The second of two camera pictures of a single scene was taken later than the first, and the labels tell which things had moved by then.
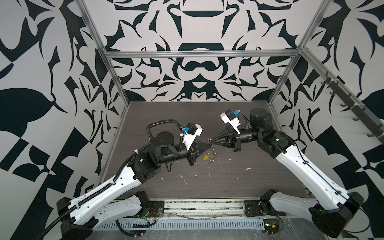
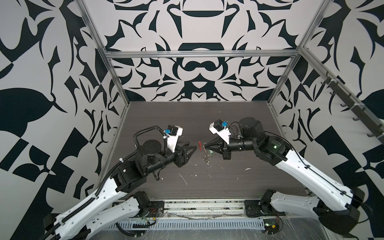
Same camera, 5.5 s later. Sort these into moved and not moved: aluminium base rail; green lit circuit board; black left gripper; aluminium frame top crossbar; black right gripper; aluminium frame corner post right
Moved: black left gripper; black right gripper
Not moved: aluminium frame top crossbar; aluminium base rail; aluminium frame corner post right; green lit circuit board
